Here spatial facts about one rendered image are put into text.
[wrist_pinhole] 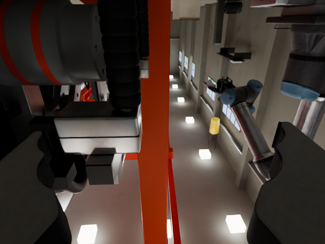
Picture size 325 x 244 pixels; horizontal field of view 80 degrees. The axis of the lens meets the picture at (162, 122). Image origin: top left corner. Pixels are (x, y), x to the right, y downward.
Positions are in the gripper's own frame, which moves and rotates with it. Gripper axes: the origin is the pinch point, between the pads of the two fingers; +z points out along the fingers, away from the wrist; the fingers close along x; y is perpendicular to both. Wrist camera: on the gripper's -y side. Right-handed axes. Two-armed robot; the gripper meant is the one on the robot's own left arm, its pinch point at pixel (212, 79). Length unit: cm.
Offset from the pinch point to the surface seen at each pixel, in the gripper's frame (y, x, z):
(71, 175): 56, 76, -70
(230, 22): -251, -508, 566
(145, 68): 48, 57, -40
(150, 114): 13, 52, -24
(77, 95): 38, 77, -31
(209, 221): -601, -131, 20
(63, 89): 39, 80, -29
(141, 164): -15, 61, -32
